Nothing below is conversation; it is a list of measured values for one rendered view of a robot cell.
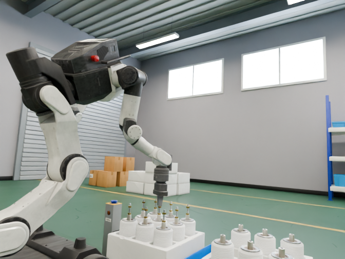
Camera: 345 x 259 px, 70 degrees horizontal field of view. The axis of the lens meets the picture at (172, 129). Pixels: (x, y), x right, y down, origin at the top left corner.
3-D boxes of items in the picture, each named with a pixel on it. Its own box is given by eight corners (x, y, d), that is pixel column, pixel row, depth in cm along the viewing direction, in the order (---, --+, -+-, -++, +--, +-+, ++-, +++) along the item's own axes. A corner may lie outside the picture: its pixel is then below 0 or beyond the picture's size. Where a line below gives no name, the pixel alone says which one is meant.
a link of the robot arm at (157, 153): (169, 167, 140) (151, 155, 134) (160, 167, 147) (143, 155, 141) (174, 158, 142) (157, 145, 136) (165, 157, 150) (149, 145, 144)
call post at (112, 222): (109, 260, 142) (113, 205, 146) (101, 257, 146) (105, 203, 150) (118, 257, 148) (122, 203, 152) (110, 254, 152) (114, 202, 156)
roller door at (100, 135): (14, 180, 522) (31, 41, 560) (11, 180, 529) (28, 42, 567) (125, 176, 781) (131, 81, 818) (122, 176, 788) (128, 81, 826)
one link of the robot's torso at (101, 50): (78, 49, 102) (132, 37, 129) (30, 48, 119) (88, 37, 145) (93, 115, 115) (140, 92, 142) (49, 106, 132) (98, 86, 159)
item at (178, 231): (182, 263, 126) (184, 226, 128) (164, 261, 128) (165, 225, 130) (185, 257, 135) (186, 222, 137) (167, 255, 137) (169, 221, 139)
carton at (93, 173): (100, 183, 537) (101, 169, 541) (107, 184, 523) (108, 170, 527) (88, 184, 513) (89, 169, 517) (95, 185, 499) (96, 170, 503)
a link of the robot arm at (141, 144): (148, 158, 135) (120, 138, 126) (142, 152, 144) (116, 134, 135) (159, 142, 136) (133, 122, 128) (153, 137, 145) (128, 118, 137)
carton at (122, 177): (127, 185, 524) (128, 171, 527) (119, 186, 504) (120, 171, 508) (117, 184, 541) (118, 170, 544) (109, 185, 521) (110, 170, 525)
